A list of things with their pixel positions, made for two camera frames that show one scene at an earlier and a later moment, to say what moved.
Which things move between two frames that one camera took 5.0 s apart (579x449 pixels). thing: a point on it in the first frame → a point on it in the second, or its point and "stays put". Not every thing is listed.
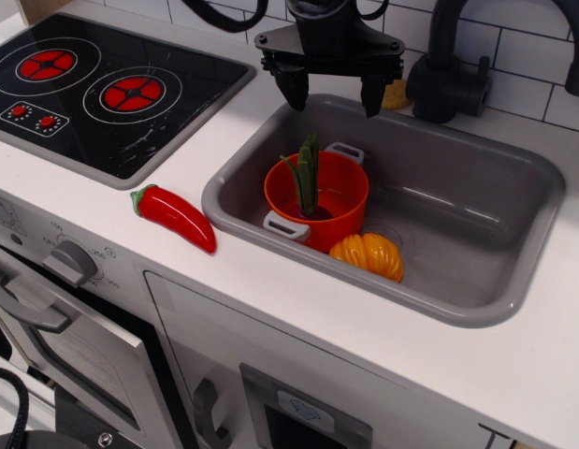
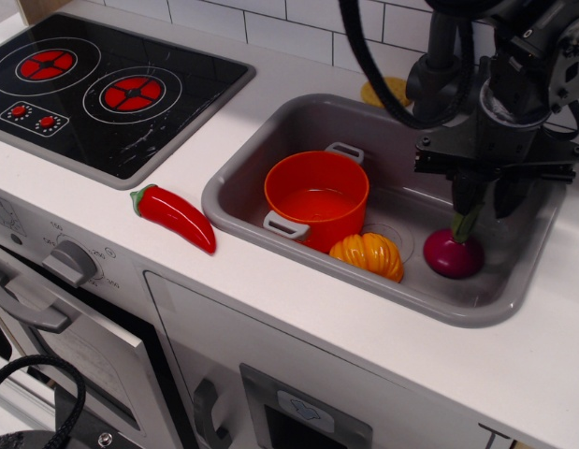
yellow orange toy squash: x=371 y=252 stays put
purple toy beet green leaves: x=307 y=175 → x=451 y=253
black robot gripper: x=326 y=39 → x=502 y=141
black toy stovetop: x=112 y=103 stays put
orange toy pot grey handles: x=342 y=186 stays put
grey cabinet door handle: x=205 y=396 stays put
